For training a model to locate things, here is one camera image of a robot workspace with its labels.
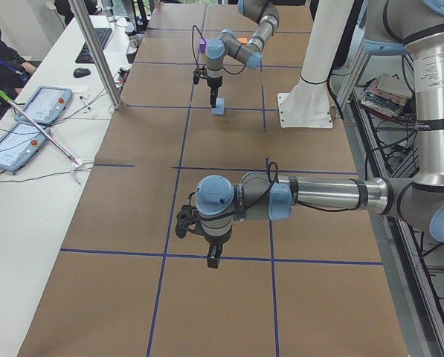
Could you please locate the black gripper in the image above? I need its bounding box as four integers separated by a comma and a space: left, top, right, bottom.
175, 205, 232, 268
193, 66, 222, 109

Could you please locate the light blue foam block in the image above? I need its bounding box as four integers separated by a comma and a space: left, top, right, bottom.
211, 97, 225, 115

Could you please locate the purple foam block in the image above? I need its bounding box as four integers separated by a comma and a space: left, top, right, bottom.
199, 39, 207, 54

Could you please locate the metal cup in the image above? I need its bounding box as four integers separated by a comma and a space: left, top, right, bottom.
127, 36, 138, 54

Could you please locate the black keyboard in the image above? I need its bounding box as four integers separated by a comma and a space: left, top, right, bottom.
74, 28, 114, 64

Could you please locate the black computer mouse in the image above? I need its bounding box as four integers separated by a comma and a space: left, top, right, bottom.
73, 67, 91, 79

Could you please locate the slanted metal rod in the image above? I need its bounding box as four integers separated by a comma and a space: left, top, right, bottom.
0, 90, 83, 168

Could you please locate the upper teach pendant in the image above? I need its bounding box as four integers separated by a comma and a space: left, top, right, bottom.
22, 86, 73, 126

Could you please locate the teach pendant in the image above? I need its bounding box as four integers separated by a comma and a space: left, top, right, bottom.
0, 122, 48, 172
22, 86, 73, 126

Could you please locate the stack of books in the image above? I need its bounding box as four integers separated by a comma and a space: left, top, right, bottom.
360, 74, 413, 118

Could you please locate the lower teach pendant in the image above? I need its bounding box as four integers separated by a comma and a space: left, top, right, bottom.
0, 122, 48, 172

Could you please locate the white pedestal column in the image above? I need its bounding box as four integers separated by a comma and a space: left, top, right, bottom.
277, 0, 355, 129

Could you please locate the aluminium frame post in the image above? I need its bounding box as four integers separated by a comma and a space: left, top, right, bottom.
68, 0, 123, 110

